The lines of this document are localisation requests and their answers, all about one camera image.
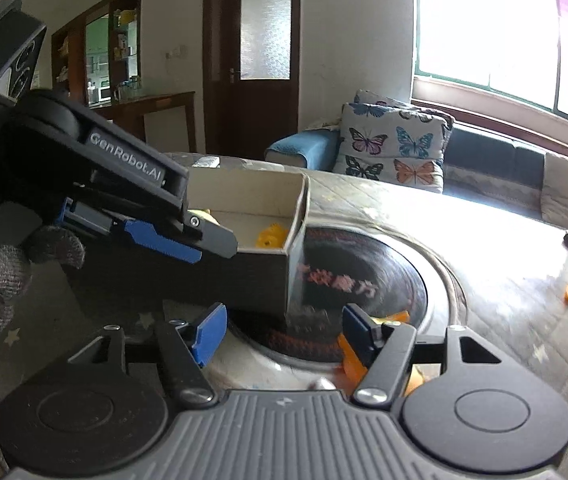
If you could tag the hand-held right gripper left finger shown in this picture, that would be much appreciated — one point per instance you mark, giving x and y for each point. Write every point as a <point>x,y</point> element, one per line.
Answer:
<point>208,335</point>

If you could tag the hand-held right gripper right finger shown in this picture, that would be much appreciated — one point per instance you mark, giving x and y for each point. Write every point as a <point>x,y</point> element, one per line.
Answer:
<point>359,332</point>

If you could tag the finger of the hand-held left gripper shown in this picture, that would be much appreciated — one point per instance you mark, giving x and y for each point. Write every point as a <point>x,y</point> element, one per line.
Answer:
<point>164,242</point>
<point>84,217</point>

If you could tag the orange plastic toy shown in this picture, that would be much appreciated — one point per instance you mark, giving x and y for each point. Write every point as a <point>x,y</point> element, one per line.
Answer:
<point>350,366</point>

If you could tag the cardboard box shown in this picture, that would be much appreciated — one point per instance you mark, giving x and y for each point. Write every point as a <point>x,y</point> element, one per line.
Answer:
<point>259,280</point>

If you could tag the black round glass hotplate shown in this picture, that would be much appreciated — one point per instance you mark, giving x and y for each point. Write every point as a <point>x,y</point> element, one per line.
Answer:
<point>364,270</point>

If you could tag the wooden display cabinet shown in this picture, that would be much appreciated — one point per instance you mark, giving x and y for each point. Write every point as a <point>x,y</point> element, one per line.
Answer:
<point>76,55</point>

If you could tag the wooden sideboard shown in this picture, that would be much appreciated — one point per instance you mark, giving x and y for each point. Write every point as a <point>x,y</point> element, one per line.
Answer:
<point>129,117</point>

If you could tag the yellow toy block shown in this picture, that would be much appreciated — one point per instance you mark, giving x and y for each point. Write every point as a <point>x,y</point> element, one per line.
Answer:
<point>271,236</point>

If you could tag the white board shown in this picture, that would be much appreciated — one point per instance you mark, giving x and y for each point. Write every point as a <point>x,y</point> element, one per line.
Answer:
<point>165,125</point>

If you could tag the large butterfly print cushion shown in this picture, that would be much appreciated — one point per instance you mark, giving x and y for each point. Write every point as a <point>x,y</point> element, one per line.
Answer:
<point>389,147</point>

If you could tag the dark wooden door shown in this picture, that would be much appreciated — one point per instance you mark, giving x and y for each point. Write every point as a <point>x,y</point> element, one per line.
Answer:
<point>224,60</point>

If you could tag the dark sofa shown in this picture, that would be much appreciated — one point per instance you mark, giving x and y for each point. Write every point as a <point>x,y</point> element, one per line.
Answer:
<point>489,152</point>

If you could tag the small butterfly print cushion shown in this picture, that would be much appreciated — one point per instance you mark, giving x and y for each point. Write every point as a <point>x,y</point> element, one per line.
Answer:
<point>389,101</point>

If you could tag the large window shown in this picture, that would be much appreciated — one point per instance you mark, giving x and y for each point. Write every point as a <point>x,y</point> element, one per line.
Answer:
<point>494,25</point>

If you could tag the wall light switch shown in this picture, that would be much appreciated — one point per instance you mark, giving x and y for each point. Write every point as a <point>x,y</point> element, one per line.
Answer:
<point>176,52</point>

